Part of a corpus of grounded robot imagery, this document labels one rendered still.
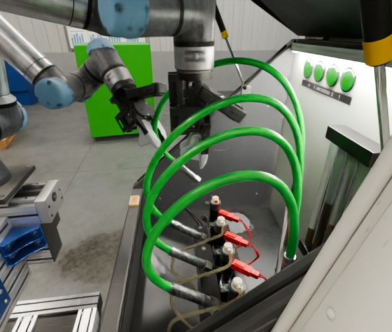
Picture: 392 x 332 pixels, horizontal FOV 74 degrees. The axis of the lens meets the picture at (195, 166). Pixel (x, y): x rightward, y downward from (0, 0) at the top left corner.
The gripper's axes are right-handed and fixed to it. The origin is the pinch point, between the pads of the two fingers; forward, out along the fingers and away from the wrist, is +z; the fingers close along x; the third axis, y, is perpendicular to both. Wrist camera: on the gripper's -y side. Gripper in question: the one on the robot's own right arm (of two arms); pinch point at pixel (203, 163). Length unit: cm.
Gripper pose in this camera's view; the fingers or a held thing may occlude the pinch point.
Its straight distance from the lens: 59.3
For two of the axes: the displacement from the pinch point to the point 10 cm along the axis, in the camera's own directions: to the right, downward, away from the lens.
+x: 0.9, 4.7, -8.8
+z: 0.1, 8.8, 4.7
